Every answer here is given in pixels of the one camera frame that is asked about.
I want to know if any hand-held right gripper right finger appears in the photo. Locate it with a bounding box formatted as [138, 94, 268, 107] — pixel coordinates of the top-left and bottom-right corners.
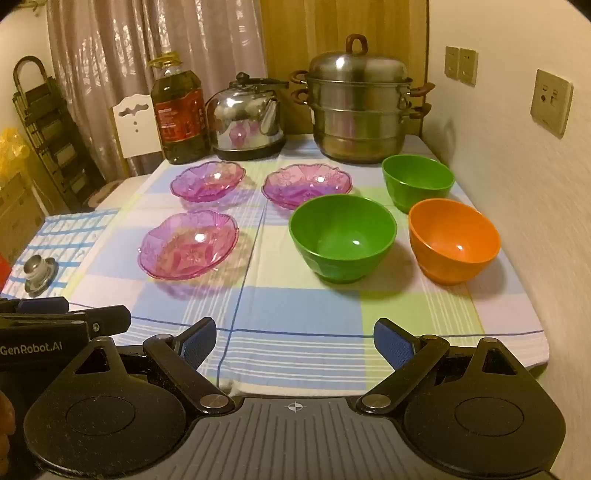
[356, 318, 515, 414]

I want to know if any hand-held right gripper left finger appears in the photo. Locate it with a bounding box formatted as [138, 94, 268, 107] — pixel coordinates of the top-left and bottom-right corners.
[74, 318, 234, 415]

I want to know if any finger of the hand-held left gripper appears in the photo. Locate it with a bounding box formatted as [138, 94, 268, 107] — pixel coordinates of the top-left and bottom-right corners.
[0, 305, 131, 335]
[0, 296, 70, 315]

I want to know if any purple translucent plastic plate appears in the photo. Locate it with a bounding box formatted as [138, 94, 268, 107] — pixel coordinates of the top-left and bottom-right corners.
[262, 163, 353, 209]
[139, 210, 239, 281]
[170, 161, 247, 203]

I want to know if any orange plastic bowl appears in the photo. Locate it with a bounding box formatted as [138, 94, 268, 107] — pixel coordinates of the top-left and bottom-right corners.
[408, 198, 502, 284]

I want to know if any large green plastic bowl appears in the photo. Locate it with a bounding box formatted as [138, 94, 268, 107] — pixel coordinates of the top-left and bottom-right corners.
[289, 194, 398, 284]

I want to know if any small green plastic bowl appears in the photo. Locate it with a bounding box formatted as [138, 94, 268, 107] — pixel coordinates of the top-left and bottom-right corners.
[382, 154, 456, 214]

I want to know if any person's left hand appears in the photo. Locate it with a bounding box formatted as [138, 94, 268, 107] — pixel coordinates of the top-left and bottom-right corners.
[0, 392, 16, 464]

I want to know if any blue and white cloth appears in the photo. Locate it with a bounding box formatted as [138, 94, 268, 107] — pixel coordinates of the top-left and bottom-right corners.
[0, 209, 122, 301]

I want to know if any cardboard box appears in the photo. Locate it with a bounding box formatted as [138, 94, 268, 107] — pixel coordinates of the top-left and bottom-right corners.
[0, 171, 47, 278]

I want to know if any checkered pastel tablecloth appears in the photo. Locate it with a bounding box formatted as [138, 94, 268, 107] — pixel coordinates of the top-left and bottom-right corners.
[65, 134, 552, 400]

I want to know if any yellow plastic bag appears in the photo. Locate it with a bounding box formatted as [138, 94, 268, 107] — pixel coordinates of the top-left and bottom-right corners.
[0, 128, 31, 185]

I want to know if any black folding rack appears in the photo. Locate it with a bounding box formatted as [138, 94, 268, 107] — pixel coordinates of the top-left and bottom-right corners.
[12, 56, 107, 210]

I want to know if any white chair back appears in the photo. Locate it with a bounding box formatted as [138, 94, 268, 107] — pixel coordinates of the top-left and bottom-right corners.
[109, 92, 164, 171]

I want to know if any cooking oil bottle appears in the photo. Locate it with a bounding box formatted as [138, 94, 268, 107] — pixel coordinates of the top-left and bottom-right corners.
[148, 53, 209, 165]

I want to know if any stainless steel kettle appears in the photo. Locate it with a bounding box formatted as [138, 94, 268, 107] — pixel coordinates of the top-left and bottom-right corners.
[204, 72, 289, 161]

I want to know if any stainless steel steamer pot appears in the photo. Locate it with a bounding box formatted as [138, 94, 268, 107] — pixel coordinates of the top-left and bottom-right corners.
[290, 33, 435, 164]

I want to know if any beige patterned curtain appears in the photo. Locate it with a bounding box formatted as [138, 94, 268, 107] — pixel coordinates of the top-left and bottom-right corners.
[46, 0, 266, 176]

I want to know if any wooden panel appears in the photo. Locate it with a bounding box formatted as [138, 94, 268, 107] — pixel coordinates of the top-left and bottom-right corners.
[261, 0, 432, 137]

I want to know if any large beige wall socket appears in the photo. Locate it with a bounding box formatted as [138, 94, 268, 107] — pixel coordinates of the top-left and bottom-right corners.
[530, 69, 574, 138]

